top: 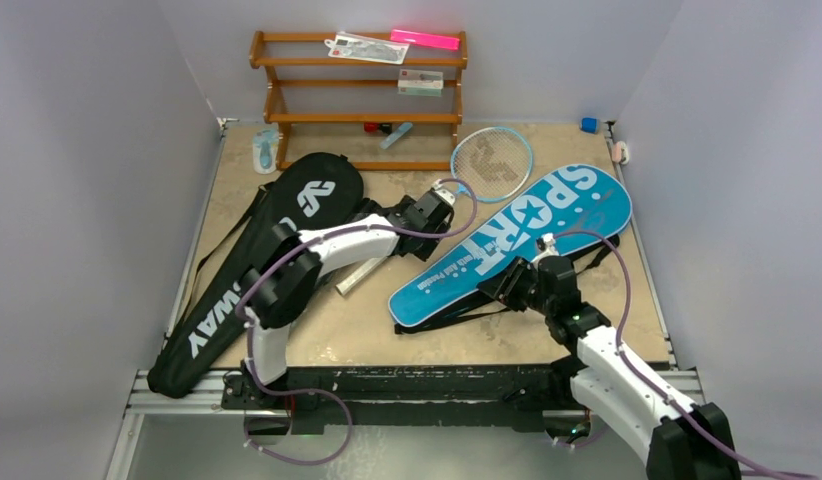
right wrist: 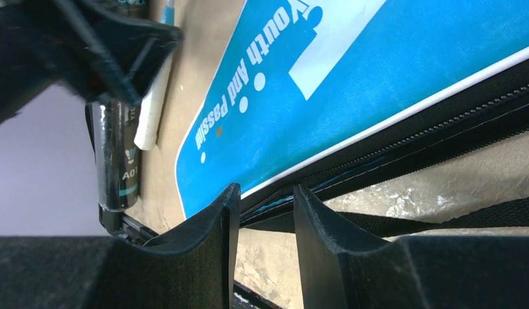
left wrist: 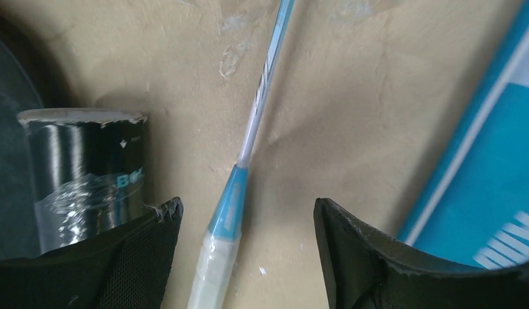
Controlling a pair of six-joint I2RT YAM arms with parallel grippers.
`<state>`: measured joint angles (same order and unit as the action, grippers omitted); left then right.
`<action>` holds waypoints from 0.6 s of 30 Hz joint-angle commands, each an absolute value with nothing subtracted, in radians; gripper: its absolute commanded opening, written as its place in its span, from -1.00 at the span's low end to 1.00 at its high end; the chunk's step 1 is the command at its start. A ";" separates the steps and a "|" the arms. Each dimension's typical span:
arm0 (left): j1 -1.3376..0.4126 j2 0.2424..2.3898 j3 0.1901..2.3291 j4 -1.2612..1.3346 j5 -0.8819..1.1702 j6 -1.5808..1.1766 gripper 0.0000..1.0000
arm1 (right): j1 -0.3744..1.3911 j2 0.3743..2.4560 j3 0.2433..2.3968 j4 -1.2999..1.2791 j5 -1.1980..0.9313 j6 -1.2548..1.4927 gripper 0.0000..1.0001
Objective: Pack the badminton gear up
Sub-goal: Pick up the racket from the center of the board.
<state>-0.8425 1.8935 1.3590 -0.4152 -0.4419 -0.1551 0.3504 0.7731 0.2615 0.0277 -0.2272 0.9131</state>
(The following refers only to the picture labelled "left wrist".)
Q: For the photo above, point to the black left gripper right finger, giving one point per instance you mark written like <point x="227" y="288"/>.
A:
<point x="366" y="268"/>

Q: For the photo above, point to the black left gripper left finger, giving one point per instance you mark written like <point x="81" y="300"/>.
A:
<point x="125" y="267"/>

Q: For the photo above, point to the black shuttlecock tube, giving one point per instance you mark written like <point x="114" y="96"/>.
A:
<point x="87" y="171"/>

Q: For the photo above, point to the blue racket bag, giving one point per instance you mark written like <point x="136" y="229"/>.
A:
<point x="474" y="209"/>

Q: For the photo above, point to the black Crossway racket bag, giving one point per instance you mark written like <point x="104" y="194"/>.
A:
<point x="30" y="78"/>

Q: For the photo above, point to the light blue badminton racket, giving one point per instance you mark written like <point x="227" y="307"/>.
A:
<point x="220" y="244"/>

